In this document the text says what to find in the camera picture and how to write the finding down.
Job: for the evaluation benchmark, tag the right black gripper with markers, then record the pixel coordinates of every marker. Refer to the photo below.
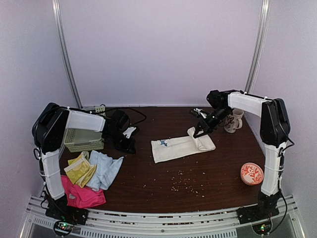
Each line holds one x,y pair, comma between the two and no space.
205,125

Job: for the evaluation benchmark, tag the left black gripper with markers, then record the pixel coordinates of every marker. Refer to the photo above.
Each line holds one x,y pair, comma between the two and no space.
127,147

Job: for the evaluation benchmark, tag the cream white towel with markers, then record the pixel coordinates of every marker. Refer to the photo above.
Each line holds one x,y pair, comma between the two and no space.
174,148

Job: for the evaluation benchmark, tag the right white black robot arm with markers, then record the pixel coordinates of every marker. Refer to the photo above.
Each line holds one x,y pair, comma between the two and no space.
274,132

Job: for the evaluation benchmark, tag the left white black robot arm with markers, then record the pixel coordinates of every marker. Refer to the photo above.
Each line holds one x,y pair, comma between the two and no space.
48,132

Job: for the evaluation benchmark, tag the light blue towel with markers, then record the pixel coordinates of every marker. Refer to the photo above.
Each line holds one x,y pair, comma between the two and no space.
107,169

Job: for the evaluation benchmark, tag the cream patterned mug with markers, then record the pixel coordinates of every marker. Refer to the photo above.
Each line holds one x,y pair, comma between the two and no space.
234,121

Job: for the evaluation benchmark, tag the green plastic basket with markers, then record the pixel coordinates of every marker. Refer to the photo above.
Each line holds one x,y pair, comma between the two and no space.
83,130

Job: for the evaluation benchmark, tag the yellow patterned towel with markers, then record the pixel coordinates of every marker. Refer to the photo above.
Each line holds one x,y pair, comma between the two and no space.
80,170

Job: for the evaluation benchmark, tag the red white patterned bowl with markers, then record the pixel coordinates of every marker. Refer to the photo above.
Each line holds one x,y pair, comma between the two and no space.
251,174

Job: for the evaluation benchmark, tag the pink towel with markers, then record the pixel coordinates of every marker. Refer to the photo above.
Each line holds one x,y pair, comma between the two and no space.
82,197

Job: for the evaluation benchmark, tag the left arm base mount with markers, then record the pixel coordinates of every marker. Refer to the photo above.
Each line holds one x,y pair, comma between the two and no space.
76,216

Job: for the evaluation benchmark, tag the aluminium front rail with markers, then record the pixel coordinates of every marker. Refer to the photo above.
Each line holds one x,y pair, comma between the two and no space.
222,223

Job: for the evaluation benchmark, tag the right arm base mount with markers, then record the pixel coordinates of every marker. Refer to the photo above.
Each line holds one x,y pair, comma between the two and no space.
255,213

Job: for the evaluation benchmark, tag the right aluminium frame post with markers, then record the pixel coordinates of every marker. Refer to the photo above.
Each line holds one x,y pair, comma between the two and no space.
259,46

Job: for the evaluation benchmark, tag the aluminium frame post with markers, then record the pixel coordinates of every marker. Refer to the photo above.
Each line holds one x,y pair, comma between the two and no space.
259,46
64,51

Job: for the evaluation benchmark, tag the left aluminium frame post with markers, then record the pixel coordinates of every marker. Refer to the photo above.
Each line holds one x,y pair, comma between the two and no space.
64,51

